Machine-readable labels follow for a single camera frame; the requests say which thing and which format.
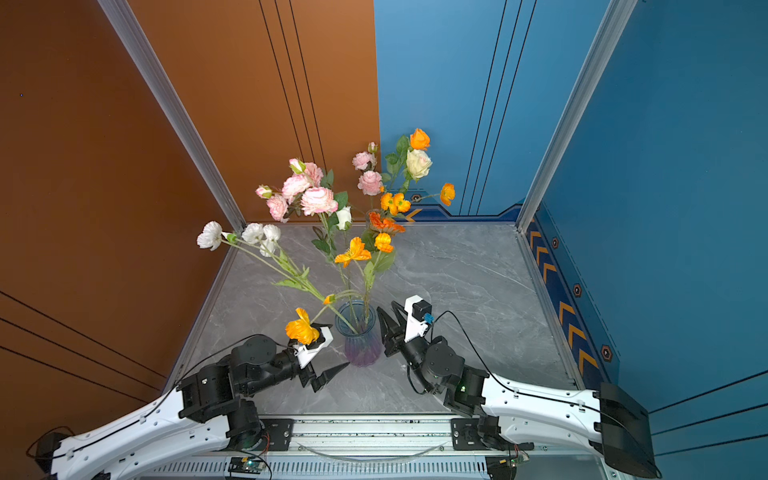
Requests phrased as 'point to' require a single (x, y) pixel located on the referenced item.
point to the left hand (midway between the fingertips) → (339, 342)
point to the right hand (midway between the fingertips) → (381, 308)
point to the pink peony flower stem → (370, 181)
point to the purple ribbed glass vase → (356, 320)
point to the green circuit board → (246, 465)
